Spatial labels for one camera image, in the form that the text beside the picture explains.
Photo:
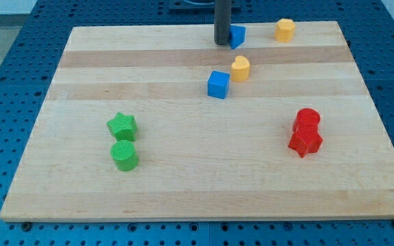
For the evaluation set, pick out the blue cube block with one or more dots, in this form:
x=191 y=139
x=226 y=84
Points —
x=218 y=84

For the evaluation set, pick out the yellow heart block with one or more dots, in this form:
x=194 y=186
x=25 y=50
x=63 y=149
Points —
x=240 y=69

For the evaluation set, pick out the wooden board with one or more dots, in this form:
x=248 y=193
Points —
x=203 y=158

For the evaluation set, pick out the green star block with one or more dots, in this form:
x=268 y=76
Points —
x=123 y=127

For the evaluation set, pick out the green cylinder block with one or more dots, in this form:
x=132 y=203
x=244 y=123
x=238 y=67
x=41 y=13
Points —
x=124 y=155

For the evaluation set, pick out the blue triangular block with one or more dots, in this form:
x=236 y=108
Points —
x=237 y=36

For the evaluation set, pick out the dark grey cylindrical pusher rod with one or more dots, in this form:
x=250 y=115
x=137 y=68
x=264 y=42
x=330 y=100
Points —
x=222 y=21

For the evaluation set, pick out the red star block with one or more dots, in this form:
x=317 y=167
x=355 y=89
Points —
x=305 y=140

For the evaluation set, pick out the red cylinder block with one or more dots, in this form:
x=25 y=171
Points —
x=307 y=119

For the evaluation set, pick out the yellow hexagon block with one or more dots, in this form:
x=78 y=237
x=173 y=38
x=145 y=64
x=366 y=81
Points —
x=285 y=29

